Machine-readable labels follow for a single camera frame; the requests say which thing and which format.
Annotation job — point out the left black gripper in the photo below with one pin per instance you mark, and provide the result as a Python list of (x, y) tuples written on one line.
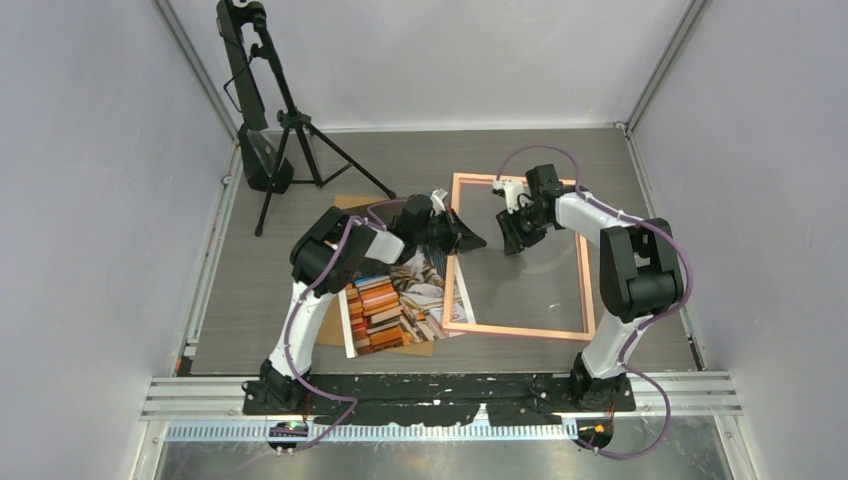
[(460, 237)]

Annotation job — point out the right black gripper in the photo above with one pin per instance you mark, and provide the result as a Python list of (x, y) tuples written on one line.
[(515, 240)]

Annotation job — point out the clear acrylic sheet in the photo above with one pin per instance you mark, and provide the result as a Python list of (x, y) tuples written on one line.
[(538, 288)]

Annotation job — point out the pink wooden picture frame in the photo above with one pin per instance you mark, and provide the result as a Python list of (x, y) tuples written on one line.
[(584, 277)]

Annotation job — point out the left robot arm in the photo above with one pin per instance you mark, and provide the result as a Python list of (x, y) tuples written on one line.
[(324, 262)]

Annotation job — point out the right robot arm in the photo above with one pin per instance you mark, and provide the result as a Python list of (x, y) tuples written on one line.
[(639, 271)]

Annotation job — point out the cat photo print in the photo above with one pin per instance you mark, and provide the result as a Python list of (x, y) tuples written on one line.
[(399, 303)]

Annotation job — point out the brown cardboard backing board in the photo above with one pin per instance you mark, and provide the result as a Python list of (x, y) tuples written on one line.
[(332, 329)]

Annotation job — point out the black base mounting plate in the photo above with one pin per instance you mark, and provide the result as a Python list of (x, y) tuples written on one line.
[(432, 400)]

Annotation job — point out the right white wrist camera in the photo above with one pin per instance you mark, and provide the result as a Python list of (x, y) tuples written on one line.
[(514, 193)]

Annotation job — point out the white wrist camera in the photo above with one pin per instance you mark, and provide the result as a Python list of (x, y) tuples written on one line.
[(437, 198), (514, 193)]

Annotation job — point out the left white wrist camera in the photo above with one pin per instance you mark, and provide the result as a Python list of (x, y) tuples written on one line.
[(437, 198)]

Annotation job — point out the aluminium rail front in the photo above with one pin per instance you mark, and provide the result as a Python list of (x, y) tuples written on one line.
[(210, 409)]

